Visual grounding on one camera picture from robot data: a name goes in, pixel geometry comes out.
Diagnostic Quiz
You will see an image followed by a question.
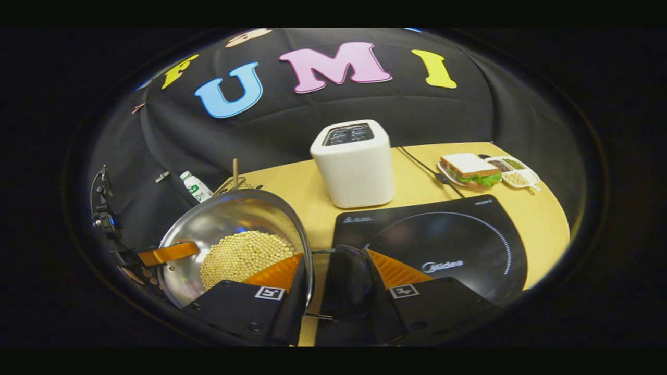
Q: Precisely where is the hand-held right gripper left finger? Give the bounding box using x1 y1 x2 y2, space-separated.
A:
182 254 313 347

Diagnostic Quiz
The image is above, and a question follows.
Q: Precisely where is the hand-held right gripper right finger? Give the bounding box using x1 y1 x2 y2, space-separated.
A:
365 249 498 345

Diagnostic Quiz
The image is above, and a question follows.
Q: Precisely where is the black induction cooktop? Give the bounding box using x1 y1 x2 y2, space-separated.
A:
332 194 528 305

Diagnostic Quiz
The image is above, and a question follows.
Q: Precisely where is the steel pot with black handles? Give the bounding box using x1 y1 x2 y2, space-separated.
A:
156 189 377 321

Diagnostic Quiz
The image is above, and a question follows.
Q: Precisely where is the white bottle with green label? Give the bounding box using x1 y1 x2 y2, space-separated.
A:
180 171 213 204

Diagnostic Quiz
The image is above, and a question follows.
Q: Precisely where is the pile of yellow soybeans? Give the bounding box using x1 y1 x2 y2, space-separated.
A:
200 231 297 290

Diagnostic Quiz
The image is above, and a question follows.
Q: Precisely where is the sandwich with lettuce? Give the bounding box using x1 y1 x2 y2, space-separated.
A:
440 153 502 187

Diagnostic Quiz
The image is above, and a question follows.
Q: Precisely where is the white divided dish with beans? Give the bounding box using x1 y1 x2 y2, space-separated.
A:
485 155 541 191

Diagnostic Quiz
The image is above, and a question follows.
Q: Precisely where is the white toaster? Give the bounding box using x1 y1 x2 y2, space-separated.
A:
310 119 395 209

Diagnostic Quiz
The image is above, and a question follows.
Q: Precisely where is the wire utensil basket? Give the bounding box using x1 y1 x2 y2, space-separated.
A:
213 159 261 196

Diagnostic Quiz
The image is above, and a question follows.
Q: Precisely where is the black power cable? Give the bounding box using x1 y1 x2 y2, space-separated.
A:
397 146 465 198

